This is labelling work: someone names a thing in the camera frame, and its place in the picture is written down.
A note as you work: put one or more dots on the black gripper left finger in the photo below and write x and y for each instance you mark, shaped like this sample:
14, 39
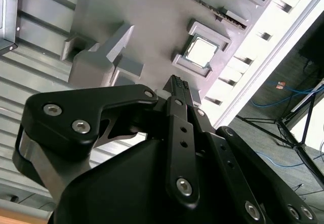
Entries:
50, 130

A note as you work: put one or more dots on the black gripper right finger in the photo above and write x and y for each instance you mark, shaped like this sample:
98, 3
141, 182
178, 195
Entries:
215, 145

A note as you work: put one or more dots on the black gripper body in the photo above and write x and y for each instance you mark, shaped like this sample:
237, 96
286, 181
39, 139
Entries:
114, 188

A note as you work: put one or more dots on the silver CPU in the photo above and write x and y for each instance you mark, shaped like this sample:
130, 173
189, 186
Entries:
202, 51

